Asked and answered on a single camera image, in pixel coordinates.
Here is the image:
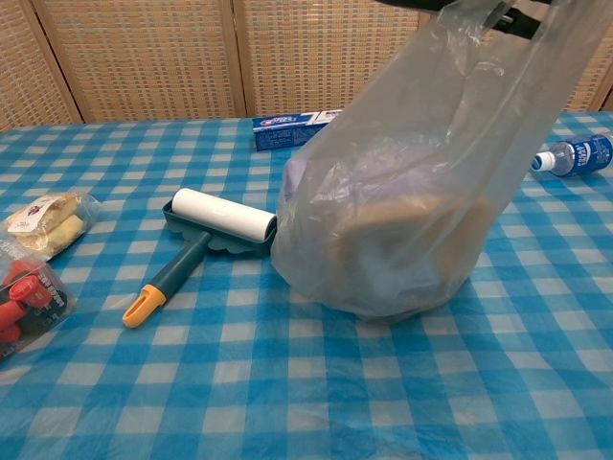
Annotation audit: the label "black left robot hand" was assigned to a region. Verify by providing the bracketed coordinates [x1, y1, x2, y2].
[376, 0, 553, 41]

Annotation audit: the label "translucent plastic bag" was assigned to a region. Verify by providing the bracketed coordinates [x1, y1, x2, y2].
[270, 0, 584, 325]

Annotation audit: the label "tan box inside bag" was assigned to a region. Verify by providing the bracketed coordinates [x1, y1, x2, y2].
[329, 195, 490, 318]

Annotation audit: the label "woven wicker screen panel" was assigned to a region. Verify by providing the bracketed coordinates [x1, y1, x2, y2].
[0, 0, 83, 133]
[233, 0, 432, 119]
[559, 0, 613, 114]
[32, 0, 248, 124]

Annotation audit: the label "blue label water bottle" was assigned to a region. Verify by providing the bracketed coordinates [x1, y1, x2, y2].
[531, 133, 613, 178]

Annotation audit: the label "blue toothpaste box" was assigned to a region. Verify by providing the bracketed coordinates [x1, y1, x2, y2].
[252, 108, 347, 152]

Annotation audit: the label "light blue small box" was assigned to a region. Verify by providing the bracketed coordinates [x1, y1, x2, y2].
[352, 234, 444, 311]

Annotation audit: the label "teal lint roller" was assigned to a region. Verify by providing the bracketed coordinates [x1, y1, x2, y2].
[122, 187, 279, 330]

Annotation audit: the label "blue white checkered tablecloth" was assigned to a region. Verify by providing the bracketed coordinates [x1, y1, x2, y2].
[0, 110, 613, 460]

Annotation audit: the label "packaged bread slices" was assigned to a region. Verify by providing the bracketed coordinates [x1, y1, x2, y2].
[3, 191, 102, 263]

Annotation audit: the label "packaged red black items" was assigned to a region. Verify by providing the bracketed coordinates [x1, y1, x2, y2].
[0, 239, 78, 366]

